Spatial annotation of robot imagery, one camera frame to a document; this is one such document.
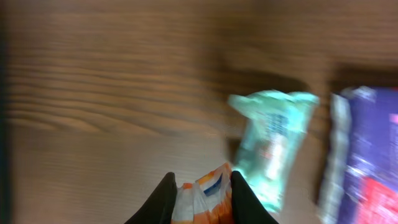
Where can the purple red snack bag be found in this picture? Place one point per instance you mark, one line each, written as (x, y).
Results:
(360, 180)

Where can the teal snack packet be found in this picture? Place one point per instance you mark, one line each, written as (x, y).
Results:
(276, 125)

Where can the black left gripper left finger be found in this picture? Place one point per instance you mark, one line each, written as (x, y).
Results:
(158, 208)

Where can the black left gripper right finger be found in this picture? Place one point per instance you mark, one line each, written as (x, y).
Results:
(247, 209)

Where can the orange white snack packet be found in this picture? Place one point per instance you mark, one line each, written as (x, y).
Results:
(206, 201)

